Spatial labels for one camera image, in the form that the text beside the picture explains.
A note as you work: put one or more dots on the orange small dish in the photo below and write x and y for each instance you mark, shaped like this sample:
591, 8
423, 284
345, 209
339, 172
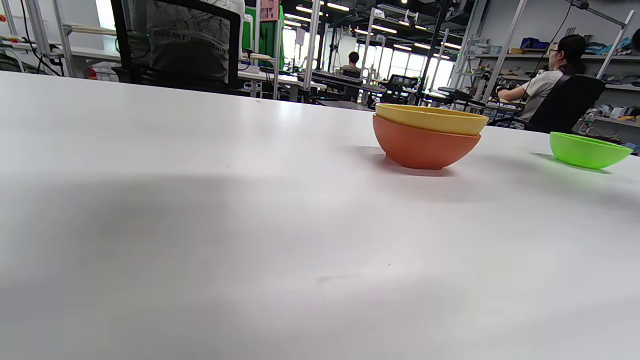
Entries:
425, 150

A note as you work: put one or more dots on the yellow small dish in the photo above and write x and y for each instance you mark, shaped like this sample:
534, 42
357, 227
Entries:
430, 120

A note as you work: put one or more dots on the green small dish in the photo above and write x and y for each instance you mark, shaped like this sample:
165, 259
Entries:
585, 150

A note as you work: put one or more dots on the green screen board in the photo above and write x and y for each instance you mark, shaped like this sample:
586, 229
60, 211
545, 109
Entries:
267, 35

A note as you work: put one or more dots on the grey printed shirt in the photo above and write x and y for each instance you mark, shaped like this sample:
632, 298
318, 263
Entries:
190, 45

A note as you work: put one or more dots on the grey mesh office chair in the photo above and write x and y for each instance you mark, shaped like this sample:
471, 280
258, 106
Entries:
125, 40

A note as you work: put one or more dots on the black fabric swivel chair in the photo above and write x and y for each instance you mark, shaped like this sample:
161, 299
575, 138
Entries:
565, 107

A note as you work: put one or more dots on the white desk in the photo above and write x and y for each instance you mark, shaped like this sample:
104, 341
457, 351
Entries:
90, 52

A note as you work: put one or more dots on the white storage shelving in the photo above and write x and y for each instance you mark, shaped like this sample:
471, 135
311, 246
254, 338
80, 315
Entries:
620, 57

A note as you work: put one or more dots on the aluminium frame post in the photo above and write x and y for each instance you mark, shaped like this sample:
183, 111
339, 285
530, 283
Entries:
311, 45

